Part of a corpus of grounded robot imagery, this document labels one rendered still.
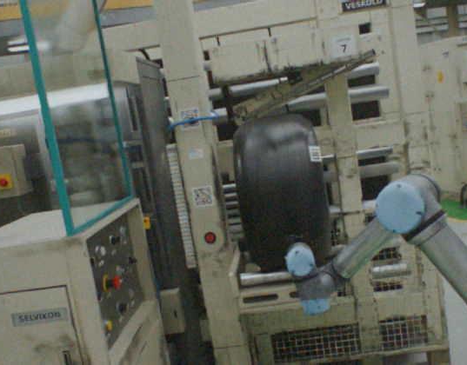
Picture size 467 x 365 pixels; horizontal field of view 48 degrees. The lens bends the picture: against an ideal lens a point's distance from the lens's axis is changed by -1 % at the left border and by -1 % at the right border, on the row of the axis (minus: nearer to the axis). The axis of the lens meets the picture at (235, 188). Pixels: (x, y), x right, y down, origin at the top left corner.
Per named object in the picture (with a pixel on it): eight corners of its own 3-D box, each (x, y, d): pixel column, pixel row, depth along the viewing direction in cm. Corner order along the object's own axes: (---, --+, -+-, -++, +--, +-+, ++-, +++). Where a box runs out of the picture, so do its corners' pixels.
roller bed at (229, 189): (212, 252, 239) (202, 189, 235) (216, 244, 254) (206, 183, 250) (256, 247, 237) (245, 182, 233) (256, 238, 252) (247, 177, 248)
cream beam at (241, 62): (213, 83, 214) (207, 47, 212) (220, 86, 239) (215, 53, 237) (363, 59, 208) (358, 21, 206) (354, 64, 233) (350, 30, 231)
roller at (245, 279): (236, 271, 195) (239, 281, 197) (236, 279, 191) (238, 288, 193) (331, 259, 191) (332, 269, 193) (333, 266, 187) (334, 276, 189)
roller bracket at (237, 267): (232, 299, 189) (228, 273, 188) (239, 266, 228) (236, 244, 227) (241, 298, 189) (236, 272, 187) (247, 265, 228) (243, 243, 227)
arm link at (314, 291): (341, 300, 152) (329, 264, 152) (323, 315, 143) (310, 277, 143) (318, 303, 157) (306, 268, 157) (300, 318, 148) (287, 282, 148)
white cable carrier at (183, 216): (187, 268, 201) (165, 145, 195) (190, 264, 206) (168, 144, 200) (198, 267, 201) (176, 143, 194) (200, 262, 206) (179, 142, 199)
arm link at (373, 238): (428, 157, 139) (319, 265, 166) (415, 164, 131) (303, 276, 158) (461, 189, 136) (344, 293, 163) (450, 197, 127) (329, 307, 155)
